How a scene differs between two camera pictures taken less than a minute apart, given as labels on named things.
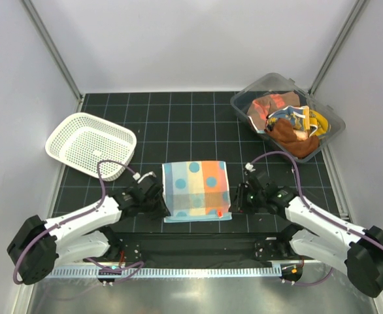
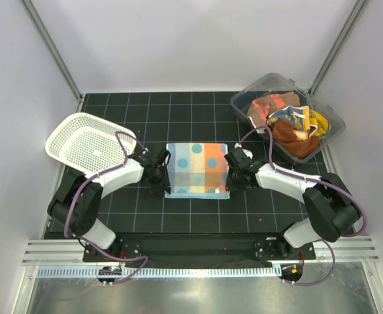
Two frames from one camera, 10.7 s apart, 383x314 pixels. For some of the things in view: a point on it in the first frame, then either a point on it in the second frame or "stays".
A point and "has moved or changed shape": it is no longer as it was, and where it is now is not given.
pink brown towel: x=259 y=109 stays
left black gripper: x=161 y=211 to x=158 y=189
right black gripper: x=239 y=203 to x=230 y=186
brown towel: x=298 y=142 stays
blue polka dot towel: x=197 y=191 has moved or changed shape
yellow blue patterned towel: x=302 y=118 stays
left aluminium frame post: x=53 y=51 stays
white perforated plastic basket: x=82 y=140 stays
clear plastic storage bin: x=287 y=116 stays
